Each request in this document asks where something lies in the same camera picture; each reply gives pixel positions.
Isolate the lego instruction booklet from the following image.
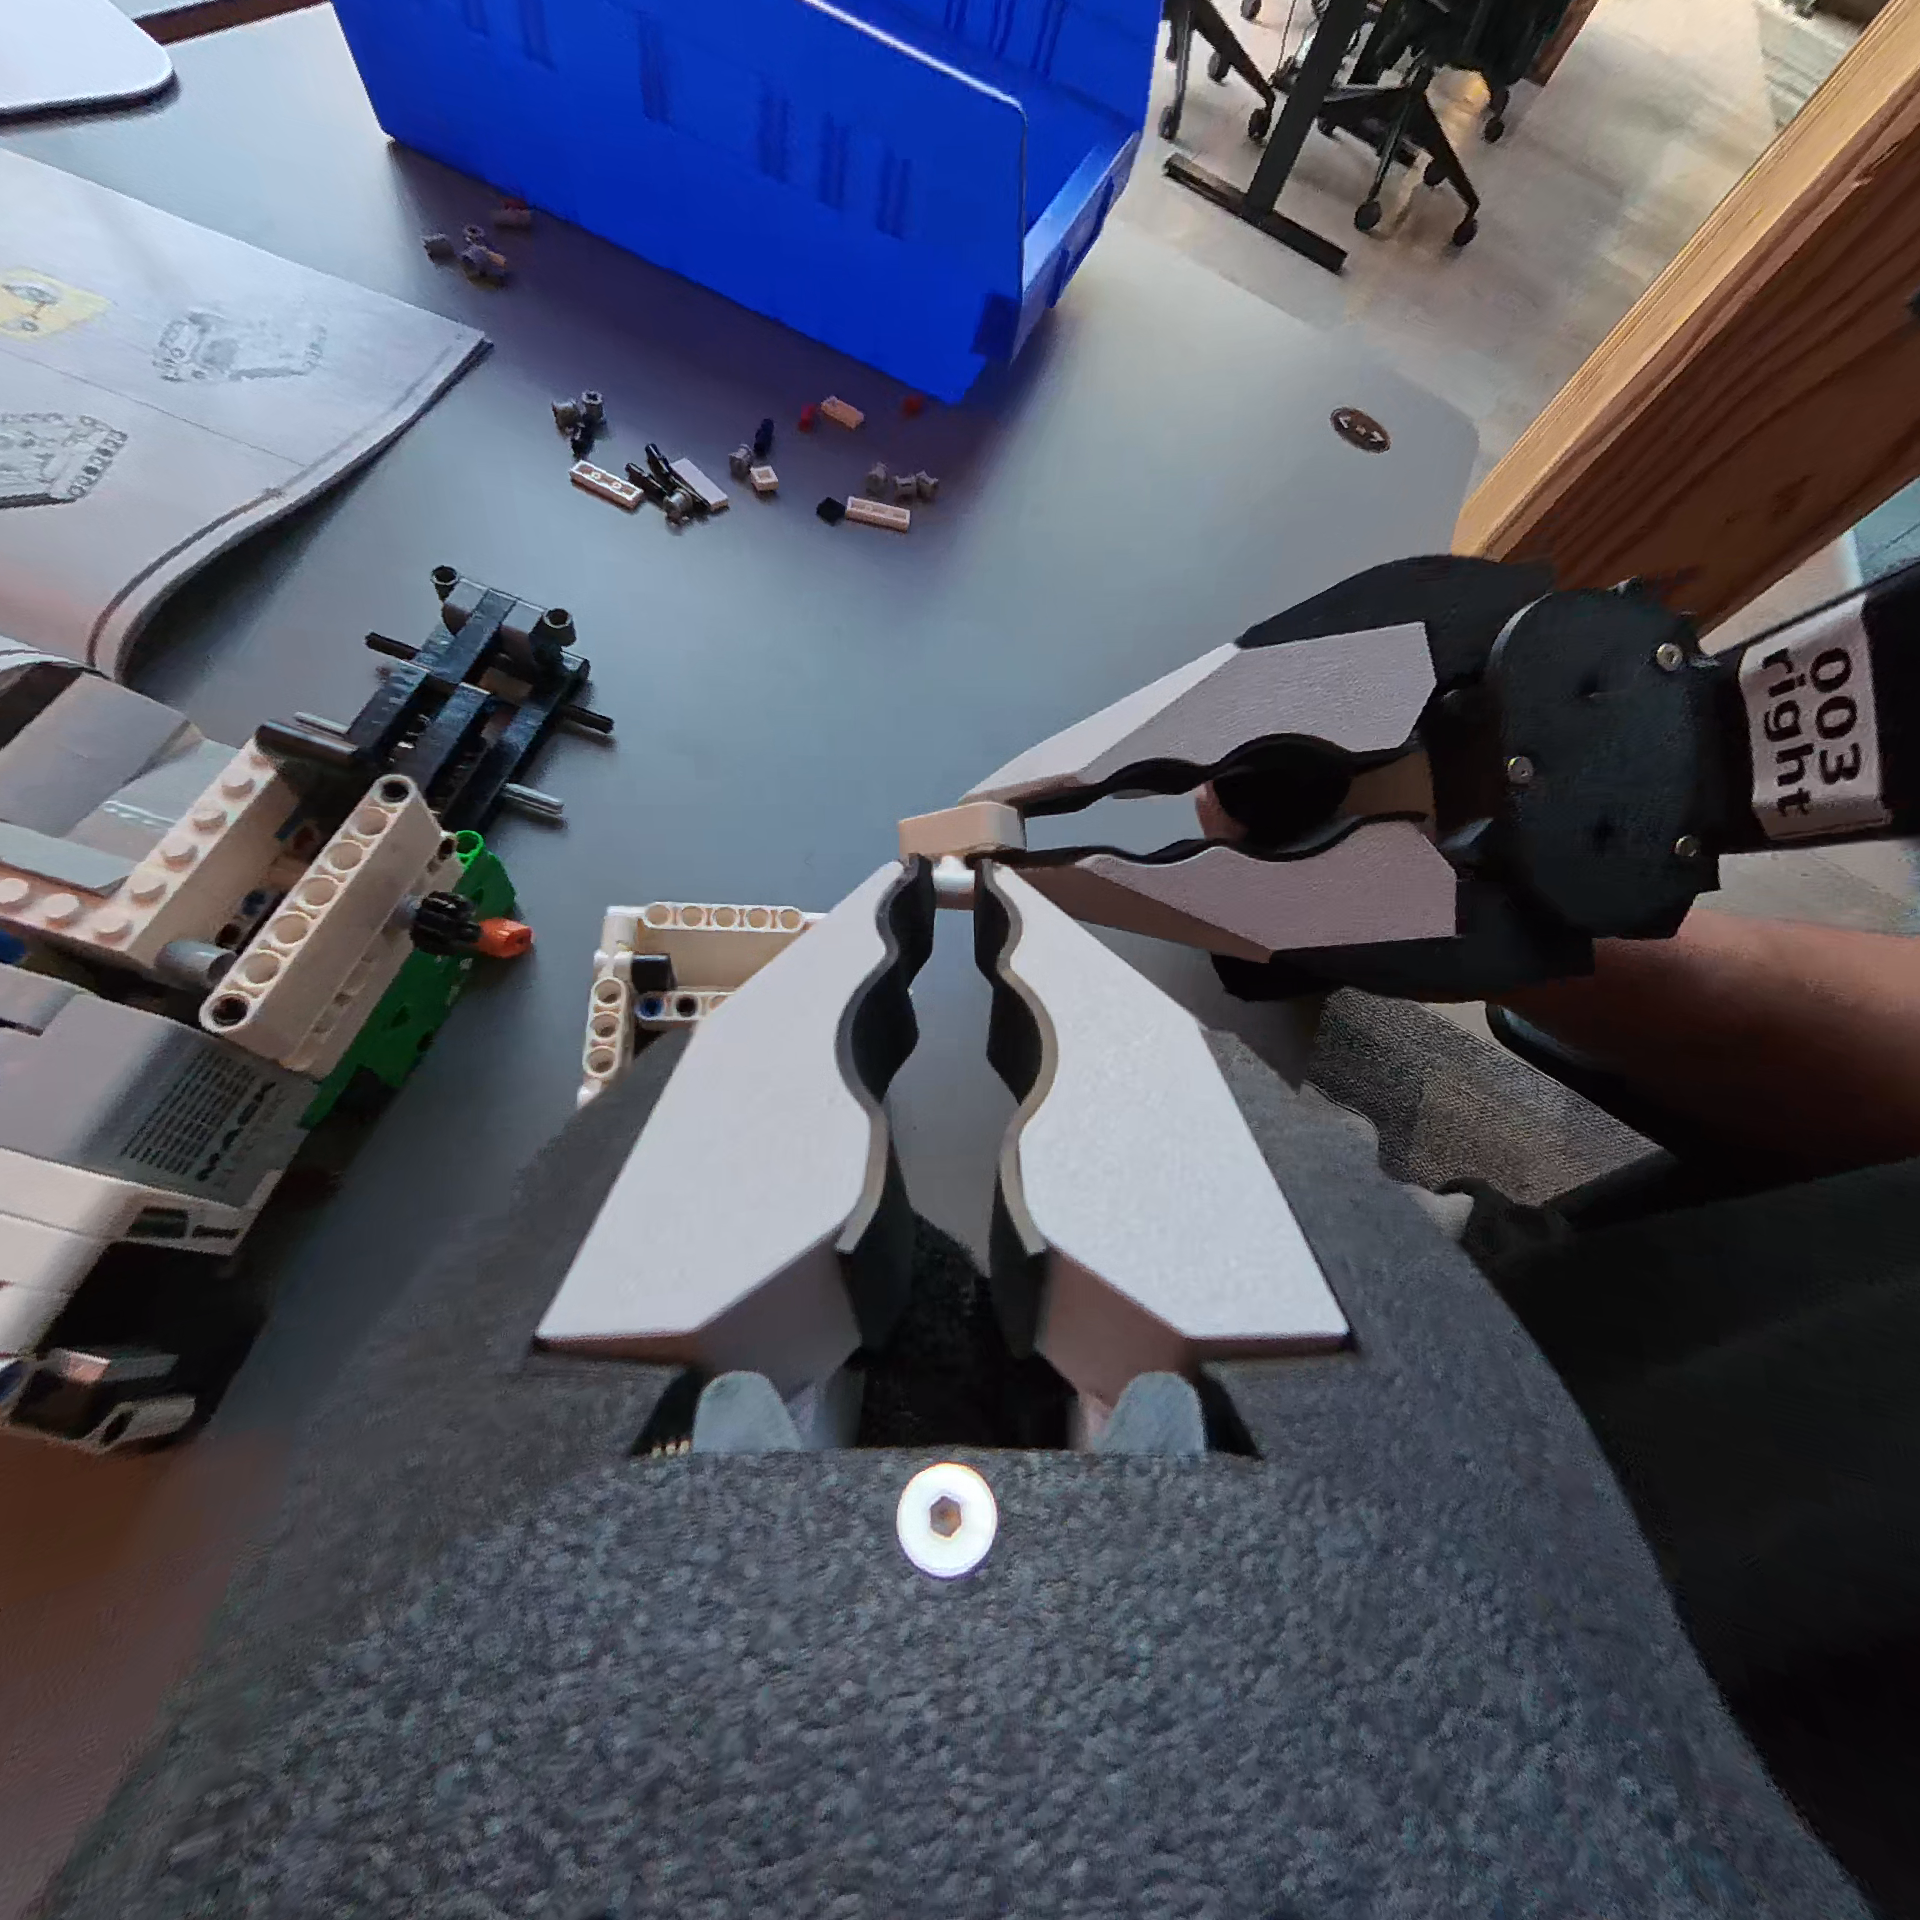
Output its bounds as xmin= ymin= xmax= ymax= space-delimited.
xmin=0 ymin=147 xmax=494 ymax=872

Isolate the person's right forearm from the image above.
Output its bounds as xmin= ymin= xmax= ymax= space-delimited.
xmin=1474 ymin=909 xmax=1920 ymax=1163

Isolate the black office chair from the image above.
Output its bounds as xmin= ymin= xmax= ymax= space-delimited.
xmin=1316 ymin=0 xmax=1522 ymax=248
xmin=1167 ymin=0 xmax=1281 ymax=145

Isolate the black lego frame assembly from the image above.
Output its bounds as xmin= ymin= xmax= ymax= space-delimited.
xmin=261 ymin=566 xmax=618 ymax=823

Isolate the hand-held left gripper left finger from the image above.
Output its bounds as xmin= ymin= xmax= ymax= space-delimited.
xmin=529 ymin=860 xmax=939 ymax=1449

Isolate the wooden top office desk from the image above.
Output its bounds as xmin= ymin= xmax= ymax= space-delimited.
xmin=1167 ymin=0 xmax=1405 ymax=273

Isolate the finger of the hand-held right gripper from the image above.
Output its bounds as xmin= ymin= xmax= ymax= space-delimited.
xmin=956 ymin=615 xmax=1445 ymax=823
xmin=1017 ymin=814 xmax=1468 ymax=963

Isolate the small white lego piece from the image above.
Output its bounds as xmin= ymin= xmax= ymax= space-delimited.
xmin=901 ymin=802 xmax=1030 ymax=916

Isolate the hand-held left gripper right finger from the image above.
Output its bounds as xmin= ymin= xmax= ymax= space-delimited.
xmin=969 ymin=863 xmax=1356 ymax=1449

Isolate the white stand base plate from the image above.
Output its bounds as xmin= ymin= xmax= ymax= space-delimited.
xmin=0 ymin=0 xmax=174 ymax=115

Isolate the blue plastic bin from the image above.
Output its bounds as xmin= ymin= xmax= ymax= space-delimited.
xmin=334 ymin=0 xmax=1167 ymax=404

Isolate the white lego beam subassembly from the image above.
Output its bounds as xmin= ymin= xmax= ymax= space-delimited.
xmin=577 ymin=898 xmax=829 ymax=1113

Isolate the white grey green lego vehicle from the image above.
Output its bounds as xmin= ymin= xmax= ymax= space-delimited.
xmin=0 ymin=737 xmax=535 ymax=1456

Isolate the scatter of small lego pieces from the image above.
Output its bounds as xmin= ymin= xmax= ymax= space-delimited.
xmin=420 ymin=193 xmax=952 ymax=536

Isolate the wooden support post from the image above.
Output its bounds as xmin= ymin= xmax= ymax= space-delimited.
xmin=1452 ymin=0 xmax=1920 ymax=633

